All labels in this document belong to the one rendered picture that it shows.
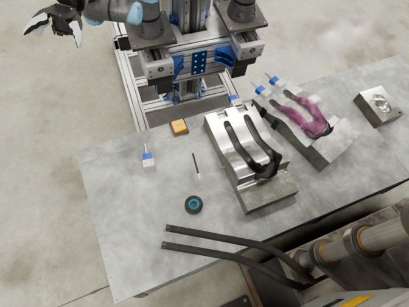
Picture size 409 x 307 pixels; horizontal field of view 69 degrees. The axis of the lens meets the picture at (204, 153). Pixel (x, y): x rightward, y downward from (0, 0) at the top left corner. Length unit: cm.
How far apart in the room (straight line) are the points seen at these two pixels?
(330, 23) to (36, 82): 294
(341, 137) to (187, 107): 119
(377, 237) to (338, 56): 265
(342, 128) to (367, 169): 25
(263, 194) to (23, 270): 162
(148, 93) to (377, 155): 161
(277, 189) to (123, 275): 74
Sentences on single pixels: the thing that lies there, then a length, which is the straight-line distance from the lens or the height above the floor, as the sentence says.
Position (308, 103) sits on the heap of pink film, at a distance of 160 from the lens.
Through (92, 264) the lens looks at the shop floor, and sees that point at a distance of 218.
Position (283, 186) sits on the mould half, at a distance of 139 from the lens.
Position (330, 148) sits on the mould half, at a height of 91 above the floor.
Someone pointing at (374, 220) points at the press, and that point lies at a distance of 162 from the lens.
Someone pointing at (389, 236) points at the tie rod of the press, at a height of 141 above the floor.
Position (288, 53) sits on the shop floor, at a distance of 317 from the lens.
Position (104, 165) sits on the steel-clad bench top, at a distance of 146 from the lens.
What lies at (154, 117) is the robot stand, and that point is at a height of 21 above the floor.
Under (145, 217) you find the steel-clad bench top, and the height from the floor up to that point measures 80.
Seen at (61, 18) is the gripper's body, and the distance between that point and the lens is 105.
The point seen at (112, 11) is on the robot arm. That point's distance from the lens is 120.
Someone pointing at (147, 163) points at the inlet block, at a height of 85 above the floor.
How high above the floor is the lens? 209
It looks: 63 degrees down
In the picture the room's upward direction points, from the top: 10 degrees clockwise
